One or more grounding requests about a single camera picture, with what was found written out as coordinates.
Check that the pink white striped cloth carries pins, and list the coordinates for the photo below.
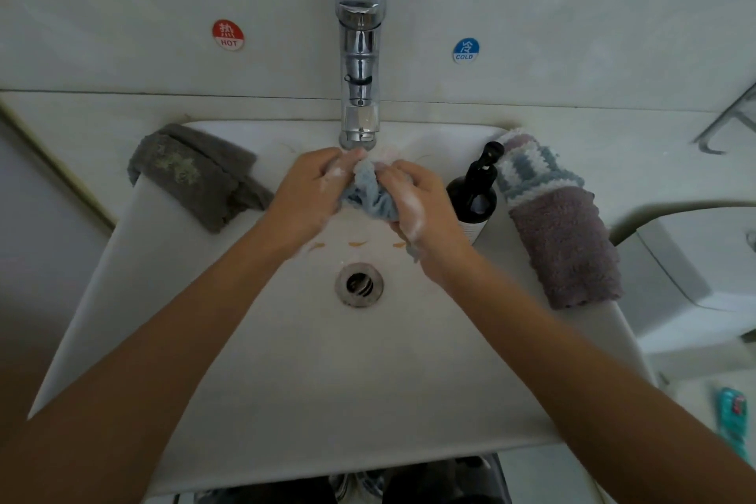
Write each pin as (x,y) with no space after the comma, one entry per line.
(516,139)

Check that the teal tube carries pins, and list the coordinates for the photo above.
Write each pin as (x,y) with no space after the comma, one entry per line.
(732,417)

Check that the person's right hand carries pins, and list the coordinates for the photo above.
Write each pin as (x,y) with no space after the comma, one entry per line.
(431,214)

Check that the white ceramic sink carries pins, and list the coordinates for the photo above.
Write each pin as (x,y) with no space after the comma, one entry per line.
(354,380)

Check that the black pump soap bottle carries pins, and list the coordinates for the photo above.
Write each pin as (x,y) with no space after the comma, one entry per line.
(475,191)

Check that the person's left forearm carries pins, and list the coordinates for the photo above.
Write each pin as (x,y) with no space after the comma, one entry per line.
(130,380)

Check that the blue stained cloth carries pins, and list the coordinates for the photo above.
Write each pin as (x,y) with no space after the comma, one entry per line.
(372,197)

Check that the person's left hand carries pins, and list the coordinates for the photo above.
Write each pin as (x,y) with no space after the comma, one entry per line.
(307,197)

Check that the metal sink drain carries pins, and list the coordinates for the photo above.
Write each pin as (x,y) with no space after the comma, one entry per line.
(359,284)

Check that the white toilet lid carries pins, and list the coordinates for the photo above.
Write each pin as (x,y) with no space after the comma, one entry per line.
(721,415)

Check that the person's right forearm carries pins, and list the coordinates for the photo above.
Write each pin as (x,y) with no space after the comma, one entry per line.
(602,380)

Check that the red round sticker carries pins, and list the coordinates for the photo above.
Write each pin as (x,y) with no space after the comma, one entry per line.
(228,34)

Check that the gray patterned trousers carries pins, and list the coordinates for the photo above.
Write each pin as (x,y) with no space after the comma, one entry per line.
(354,482)

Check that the blue round sticker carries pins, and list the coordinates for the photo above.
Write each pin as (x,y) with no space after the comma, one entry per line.
(467,49)

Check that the brown cloth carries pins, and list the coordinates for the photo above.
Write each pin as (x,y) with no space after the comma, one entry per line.
(571,244)

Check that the white toilet tank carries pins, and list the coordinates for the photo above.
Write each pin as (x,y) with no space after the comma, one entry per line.
(691,279)

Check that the metal wall shelf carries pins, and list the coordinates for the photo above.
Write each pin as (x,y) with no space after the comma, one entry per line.
(727,126)

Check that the chrome faucet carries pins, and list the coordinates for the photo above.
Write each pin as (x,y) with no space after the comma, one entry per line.
(359,61)

